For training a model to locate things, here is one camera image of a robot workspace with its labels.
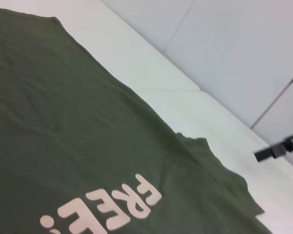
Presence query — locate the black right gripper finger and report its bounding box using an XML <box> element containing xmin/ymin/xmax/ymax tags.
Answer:
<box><xmin>253</xmin><ymin>131</ymin><xmax>293</xmax><ymax>162</ymax></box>

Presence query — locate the dark green FREE print t-shirt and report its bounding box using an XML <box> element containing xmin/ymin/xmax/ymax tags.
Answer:
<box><xmin>0</xmin><ymin>4</ymin><xmax>266</xmax><ymax>234</ymax></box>

